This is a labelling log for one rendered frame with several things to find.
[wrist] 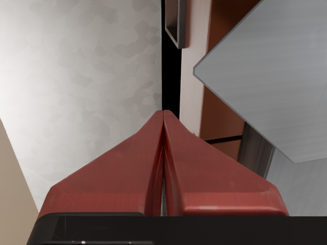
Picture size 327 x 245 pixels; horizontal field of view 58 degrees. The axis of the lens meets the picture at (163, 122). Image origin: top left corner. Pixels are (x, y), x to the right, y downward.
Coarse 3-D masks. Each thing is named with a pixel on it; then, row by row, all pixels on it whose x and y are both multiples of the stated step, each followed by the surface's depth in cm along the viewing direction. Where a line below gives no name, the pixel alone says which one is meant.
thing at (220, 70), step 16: (240, 32) 16; (224, 48) 16; (240, 48) 16; (208, 64) 16; (224, 64) 16; (240, 64) 17; (208, 80) 17; (224, 80) 17; (240, 80) 17; (224, 96) 18
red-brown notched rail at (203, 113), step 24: (192, 0) 22; (216, 0) 18; (240, 0) 19; (192, 24) 22; (216, 24) 19; (192, 48) 23; (192, 96) 25; (216, 96) 23; (192, 120) 26; (216, 120) 24; (240, 120) 25; (216, 144) 26
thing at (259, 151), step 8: (248, 128) 25; (240, 136) 27; (248, 136) 25; (256, 136) 24; (240, 144) 27; (248, 144) 26; (256, 144) 24; (264, 144) 23; (240, 152) 27; (248, 152) 26; (256, 152) 24; (264, 152) 23; (240, 160) 28; (248, 160) 26; (256, 160) 25; (264, 160) 23; (248, 168) 26; (256, 168) 25; (264, 168) 23; (264, 176) 24
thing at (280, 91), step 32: (288, 0) 15; (320, 0) 15; (256, 32) 16; (288, 32) 16; (320, 32) 17; (256, 64) 17; (288, 64) 17; (320, 64) 18; (256, 96) 18; (288, 96) 19; (320, 96) 20; (256, 128) 20; (288, 128) 21
